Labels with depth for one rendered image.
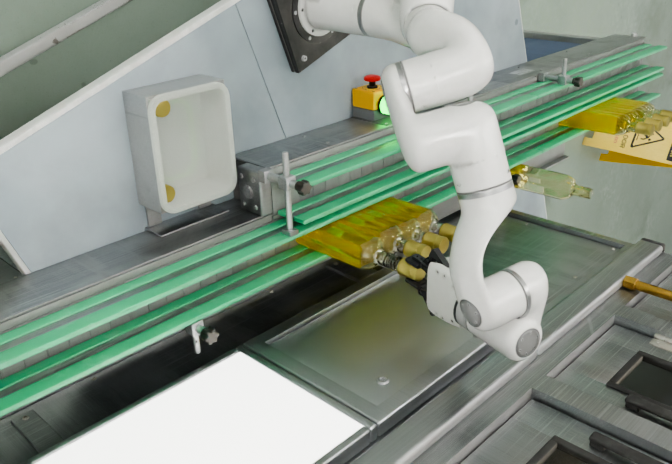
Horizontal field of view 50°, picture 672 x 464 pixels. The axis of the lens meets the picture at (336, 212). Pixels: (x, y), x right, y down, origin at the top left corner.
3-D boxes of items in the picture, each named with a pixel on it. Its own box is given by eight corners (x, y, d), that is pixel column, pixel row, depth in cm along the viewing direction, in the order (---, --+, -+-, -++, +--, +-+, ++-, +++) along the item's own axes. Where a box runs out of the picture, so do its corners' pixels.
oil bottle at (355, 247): (295, 243, 154) (370, 274, 140) (294, 219, 152) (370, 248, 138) (314, 235, 158) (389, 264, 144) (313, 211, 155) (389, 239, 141)
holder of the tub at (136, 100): (142, 229, 141) (165, 241, 136) (121, 90, 130) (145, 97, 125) (213, 204, 152) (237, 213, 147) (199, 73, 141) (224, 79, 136)
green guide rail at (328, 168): (275, 180, 144) (302, 190, 139) (275, 176, 144) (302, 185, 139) (644, 46, 258) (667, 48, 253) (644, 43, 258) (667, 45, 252)
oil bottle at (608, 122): (557, 125, 226) (647, 141, 208) (559, 107, 224) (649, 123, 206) (566, 121, 230) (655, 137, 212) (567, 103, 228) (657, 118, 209)
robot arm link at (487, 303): (487, 177, 114) (520, 301, 117) (422, 203, 109) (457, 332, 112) (524, 175, 106) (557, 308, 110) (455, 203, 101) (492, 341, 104)
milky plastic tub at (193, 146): (139, 206, 138) (164, 218, 133) (121, 91, 130) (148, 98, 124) (212, 181, 150) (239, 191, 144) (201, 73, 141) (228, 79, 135)
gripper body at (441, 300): (491, 328, 125) (450, 301, 134) (494, 276, 121) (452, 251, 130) (457, 341, 122) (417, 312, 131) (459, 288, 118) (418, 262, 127)
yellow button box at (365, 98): (351, 116, 176) (374, 121, 171) (350, 86, 173) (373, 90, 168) (370, 110, 180) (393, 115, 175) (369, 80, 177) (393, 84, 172)
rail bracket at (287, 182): (261, 226, 145) (304, 244, 137) (254, 146, 138) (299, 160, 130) (272, 222, 147) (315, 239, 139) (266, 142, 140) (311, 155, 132)
